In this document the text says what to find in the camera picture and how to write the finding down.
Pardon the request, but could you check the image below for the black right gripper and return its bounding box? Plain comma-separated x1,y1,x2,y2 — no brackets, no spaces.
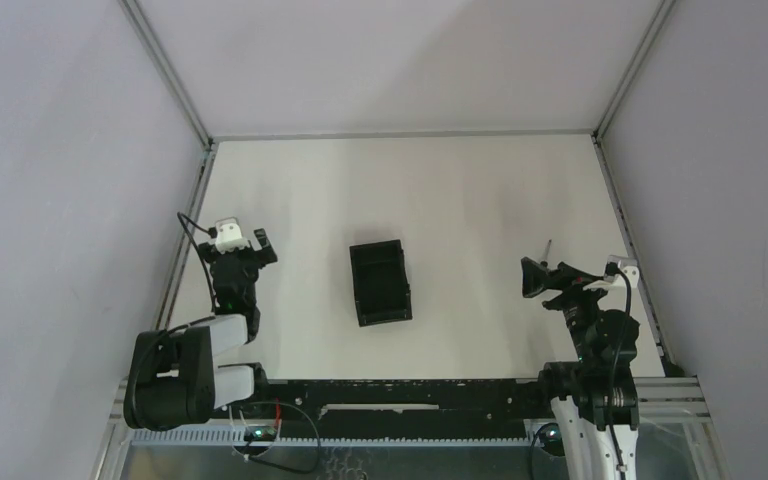
521,256,615,365

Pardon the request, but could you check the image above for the screwdriver with metal shaft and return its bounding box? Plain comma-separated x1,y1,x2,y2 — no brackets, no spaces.
540,239,553,267

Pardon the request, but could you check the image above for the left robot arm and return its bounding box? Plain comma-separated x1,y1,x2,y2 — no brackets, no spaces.
123,223,277,431

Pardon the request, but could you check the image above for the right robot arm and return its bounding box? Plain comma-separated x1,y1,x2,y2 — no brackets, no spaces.
521,256,640,479

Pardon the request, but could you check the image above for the black plastic bin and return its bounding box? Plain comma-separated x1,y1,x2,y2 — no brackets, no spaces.
349,239,413,327

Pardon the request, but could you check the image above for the small electronics board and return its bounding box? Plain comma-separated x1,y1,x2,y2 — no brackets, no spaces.
243,426,279,443

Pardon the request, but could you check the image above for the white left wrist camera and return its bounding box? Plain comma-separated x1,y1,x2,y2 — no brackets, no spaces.
214,217,251,254

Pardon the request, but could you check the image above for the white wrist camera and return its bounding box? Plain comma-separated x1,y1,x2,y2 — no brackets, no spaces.
583,255,640,291
214,217,251,254

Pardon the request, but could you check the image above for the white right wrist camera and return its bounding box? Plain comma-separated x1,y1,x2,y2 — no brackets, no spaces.
583,255,640,291

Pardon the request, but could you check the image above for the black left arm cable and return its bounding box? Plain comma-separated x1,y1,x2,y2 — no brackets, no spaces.
176,211,220,316

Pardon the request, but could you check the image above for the black mounting rail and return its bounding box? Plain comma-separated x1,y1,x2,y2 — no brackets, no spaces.
256,379,553,441

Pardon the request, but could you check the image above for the aluminium frame profile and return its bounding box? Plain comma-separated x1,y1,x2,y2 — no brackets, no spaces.
94,377,724,479

